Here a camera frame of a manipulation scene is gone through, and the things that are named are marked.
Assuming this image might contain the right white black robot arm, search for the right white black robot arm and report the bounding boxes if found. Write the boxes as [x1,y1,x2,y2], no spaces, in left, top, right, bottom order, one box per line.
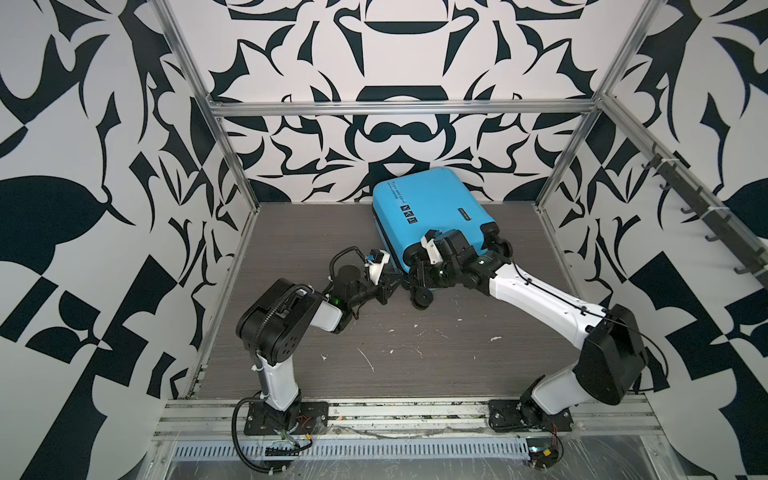
[407,230,650,432]

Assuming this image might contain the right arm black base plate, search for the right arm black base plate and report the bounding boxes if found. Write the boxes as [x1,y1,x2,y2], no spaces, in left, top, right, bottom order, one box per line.
[488,399,572,433]

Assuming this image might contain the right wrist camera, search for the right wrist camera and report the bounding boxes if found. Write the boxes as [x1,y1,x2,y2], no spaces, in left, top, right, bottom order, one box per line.
[420,236,443,265]

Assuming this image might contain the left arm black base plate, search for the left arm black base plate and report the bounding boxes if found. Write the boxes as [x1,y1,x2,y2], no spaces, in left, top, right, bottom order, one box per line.
[243,400,330,436]

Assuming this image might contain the black wall hook rack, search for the black wall hook rack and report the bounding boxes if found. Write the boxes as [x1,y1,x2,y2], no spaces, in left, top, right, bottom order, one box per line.
[641,143,767,289]

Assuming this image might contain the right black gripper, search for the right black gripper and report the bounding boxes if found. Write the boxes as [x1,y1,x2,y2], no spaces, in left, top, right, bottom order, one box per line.
[406,260,463,287]

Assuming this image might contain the white slotted cable duct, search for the white slotted cable duct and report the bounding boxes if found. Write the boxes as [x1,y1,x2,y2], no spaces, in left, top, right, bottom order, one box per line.
[173,437,532,462]

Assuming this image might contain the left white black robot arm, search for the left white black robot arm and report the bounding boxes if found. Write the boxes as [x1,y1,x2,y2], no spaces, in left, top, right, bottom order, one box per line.
[231,246,405,474]

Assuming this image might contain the blue hard-shell suitcase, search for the blue hard-shell suitcase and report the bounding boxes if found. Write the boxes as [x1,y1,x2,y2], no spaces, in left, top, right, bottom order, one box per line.
[372,168,502,310]

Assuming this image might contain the aluminium frame rails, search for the aluminium frame rails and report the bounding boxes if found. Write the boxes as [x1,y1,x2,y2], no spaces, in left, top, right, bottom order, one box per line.
[158,1,767,392]

